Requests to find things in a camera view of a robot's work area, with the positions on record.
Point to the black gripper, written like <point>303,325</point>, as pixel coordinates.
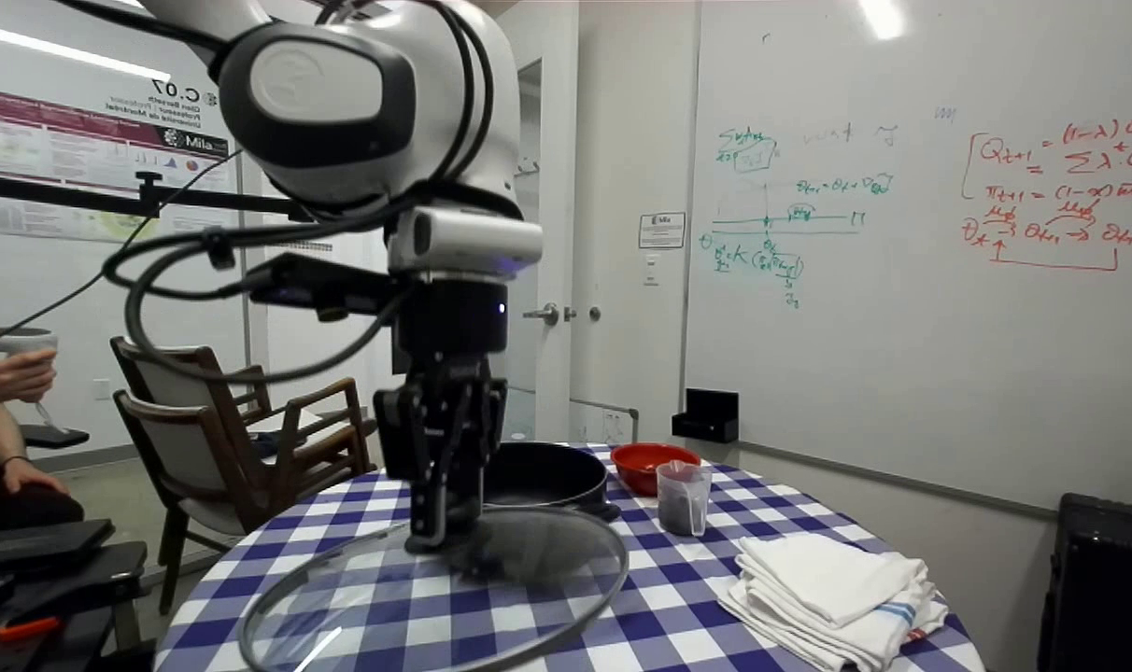
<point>455,321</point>

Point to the glass pot lid black knob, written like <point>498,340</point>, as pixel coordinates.
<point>527,583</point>

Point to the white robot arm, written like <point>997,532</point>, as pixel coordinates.
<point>365,97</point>

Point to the black cooking pot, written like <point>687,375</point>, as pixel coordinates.
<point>546,474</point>

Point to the blue white checkered tablecloth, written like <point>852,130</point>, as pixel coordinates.
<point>379,620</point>

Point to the red bowl with beans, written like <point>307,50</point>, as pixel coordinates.
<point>645,464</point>

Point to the wooden armchair grey cushion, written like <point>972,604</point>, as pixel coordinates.
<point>213,472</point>
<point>193,375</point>

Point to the black box on ledge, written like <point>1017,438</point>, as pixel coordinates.
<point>708,416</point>

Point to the white folded towel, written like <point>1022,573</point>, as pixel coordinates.
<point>826,600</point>

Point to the black robot platform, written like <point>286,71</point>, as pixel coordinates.
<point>41,583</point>

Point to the small clear drinking cup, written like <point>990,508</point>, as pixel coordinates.
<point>25,340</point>

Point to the black clamp orange tip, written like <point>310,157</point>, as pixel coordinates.
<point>28,630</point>

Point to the large black equipment case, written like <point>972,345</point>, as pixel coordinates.
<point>1109,583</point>

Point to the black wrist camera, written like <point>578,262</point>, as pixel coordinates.
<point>322,285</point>

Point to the small white wall sign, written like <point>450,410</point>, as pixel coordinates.
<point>663,233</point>

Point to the black camera boom rod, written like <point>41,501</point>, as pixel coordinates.
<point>116,192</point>

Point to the wall poster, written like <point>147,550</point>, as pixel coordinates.
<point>81,162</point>

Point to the wall whiteboard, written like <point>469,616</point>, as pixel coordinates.
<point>913,249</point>

